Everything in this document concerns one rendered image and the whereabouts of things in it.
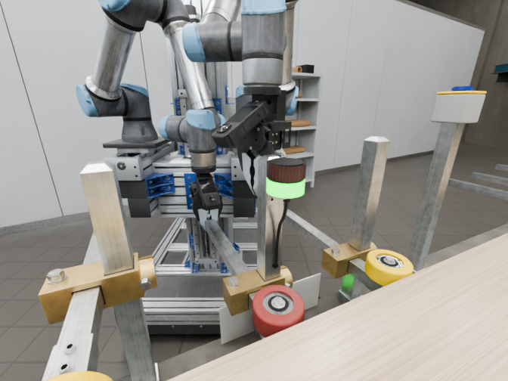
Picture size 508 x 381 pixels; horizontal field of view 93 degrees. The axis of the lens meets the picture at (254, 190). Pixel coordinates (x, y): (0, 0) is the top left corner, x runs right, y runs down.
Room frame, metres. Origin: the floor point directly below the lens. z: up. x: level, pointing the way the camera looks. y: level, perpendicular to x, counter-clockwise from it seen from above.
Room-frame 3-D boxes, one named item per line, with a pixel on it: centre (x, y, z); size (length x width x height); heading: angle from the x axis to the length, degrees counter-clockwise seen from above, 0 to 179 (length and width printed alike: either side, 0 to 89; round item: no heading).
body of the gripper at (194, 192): (0.69, 0.15, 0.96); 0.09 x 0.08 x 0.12; 25
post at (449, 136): (0.62, -0.49, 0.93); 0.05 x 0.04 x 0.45; 115
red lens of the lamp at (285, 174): (0.36, -0.05, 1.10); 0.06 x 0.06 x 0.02
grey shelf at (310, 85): (3.43, -0.40, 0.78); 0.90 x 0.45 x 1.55; 120
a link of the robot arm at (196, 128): (0.68, 0.15, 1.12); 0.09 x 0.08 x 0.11; 54
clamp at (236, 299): (0.39, -0.01, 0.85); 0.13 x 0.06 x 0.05; 115
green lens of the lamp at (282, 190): (0.36, -0.05, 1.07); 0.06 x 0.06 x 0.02
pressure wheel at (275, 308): (0.29, -0.04, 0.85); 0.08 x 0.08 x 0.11
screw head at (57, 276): (0.27, 0.27, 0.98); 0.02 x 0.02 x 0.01
